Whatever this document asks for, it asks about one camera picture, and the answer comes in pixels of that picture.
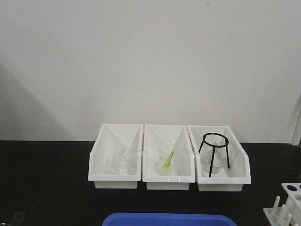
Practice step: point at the white test tube rack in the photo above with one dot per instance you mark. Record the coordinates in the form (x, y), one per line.
(288, 214)

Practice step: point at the glass beaker in middle bin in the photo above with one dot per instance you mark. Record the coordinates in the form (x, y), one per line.
(165, 148)

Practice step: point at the middle white storage bin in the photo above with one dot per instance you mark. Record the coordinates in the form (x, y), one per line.
(153, 135)

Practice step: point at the white storage bin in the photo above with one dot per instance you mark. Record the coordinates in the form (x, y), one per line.
(228, 180)
(153, 135)
(110, 139)

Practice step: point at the yellow green droppers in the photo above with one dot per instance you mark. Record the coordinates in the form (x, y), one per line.
(168, 161)

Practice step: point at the glassware in left bin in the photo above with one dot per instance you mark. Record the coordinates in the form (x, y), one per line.
(120, 162)

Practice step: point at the left white storage bin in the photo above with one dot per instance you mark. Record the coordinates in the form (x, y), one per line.
(110, 139)

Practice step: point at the right white storage bin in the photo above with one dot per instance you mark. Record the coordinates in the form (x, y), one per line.
(228, 180)

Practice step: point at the blue plastic tray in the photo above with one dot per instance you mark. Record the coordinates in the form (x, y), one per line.
(166, 219)

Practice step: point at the black wire tripod stand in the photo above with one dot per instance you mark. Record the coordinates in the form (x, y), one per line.
(216, 140)

